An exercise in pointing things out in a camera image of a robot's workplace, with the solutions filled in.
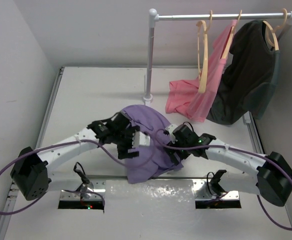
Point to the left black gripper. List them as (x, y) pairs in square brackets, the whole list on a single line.
[(122, 151)]

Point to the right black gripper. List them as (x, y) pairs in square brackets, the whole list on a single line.
[(171, 152)]

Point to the purple t shirt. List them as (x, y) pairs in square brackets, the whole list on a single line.
[(152, 161)]

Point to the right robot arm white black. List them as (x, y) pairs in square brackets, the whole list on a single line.
[(268, 176)]

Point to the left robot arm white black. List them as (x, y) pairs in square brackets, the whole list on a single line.
[(35, 174)]

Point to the pink t shirt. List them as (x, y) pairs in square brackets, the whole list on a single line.
[(183, 97)]

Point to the wooden hanger holding pink shirt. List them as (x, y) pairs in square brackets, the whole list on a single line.
[(232, 32)]

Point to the dark grey t shirt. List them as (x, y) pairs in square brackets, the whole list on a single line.
[(250, 81)]

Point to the wooden hanger holding dark shirt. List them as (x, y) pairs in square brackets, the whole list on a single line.
[(270, 32)]

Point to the silver clothes rack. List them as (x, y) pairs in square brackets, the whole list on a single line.
[(154, 17)]

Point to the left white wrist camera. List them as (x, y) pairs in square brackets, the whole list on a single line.
[(140, 139)]

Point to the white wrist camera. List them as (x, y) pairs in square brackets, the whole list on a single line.
[(169, 131), (140, 139)]

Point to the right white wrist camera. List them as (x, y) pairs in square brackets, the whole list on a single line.
[(169, 131)]

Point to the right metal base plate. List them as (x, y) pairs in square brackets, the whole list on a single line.
[(201, 192)]

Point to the metal base plate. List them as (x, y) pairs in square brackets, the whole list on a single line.
[(201, 192), (91, 192)]

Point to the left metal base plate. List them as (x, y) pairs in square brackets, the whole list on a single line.
[(91, 192)]

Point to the aluminium table frame rail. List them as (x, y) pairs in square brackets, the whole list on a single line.
[(13, 190)]

